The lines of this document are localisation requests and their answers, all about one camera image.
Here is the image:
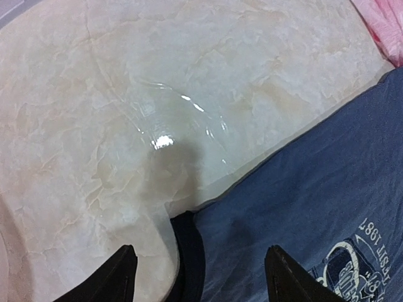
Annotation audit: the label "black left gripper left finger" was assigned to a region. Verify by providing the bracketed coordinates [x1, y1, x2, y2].
[56, 245, 138, 302]

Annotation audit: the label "white plastic laundry basket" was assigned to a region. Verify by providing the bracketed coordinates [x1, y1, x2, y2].
[1, 201, 33, 301]

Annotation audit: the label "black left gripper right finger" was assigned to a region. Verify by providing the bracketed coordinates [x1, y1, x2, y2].
[264, 245, 340, 302]

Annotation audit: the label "pink patterned shorts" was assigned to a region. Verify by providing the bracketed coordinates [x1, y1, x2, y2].
[351, 0, 402, 67]

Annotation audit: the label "dark blue garment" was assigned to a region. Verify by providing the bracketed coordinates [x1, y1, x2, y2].
[167, 69, 402, 301]

